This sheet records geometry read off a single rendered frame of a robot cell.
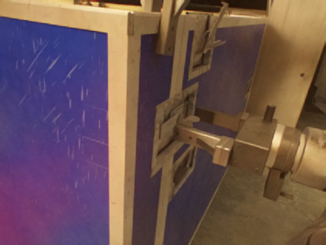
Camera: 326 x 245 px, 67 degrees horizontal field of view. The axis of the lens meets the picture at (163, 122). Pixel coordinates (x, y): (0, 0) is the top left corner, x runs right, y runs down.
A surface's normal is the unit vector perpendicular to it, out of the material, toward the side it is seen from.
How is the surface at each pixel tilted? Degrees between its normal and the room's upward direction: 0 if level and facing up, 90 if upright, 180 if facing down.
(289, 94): 90
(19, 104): 90
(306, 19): 90
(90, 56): 90
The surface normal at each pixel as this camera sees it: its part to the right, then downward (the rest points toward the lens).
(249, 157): -0.47, 0.34
